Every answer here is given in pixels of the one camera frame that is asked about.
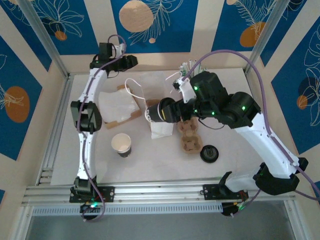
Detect black lidded paper coffee cup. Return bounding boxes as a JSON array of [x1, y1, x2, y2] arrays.
[[145, 96, 175, 124]]

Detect cartoon animal paper gift bag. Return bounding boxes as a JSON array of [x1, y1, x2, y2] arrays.
[[124, 70, 185, 140]]

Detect white paper napkins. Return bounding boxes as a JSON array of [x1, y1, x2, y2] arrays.
[[97, 89, 141, 123]]

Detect black paper coffee cup stack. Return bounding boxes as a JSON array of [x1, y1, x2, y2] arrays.
[[110, 133, 132, 159]]

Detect brown cardboard napkin box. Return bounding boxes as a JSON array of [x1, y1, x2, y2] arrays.
[[94, 84, 142, 130]]

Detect black plastic cup lid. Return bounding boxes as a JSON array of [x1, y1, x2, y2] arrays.
[[199, 144, 220, 164]]

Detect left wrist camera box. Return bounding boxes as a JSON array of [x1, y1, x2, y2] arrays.
[[112, 42, 128, 58]]

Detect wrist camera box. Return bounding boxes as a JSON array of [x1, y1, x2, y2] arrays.
[[112, 42, 128, 58], [172, 75, 194, 104]]

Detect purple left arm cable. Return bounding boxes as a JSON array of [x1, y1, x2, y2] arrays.
[[76, 34, 126, 223]]

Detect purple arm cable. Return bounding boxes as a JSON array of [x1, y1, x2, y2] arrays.
[[76, 34, 126, 223], [184, 49, 320, 218]]

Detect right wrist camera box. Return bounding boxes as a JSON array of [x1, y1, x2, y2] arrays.
[[172, 75, 194, 104]]

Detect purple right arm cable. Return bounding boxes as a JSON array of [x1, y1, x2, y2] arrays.
[[184, 49, 320, 218]]

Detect aluminium frame post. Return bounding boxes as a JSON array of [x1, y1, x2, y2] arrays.
[[18, 0, 70, 78], [244, 0, 297, 75]]

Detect aluminium side rail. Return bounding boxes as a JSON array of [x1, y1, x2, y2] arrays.
[[36, 73, 75, 186]]

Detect aluminium frame rail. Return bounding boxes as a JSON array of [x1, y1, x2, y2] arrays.
[[21, 174, 297, 208]]

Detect white slotted cable duct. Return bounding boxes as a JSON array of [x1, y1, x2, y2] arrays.
[[31, 202, 224, 217]]

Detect aluminium frame leg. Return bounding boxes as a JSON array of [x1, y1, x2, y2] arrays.
[[283, 199, 302, 240], [14, 206, 33, 240]]

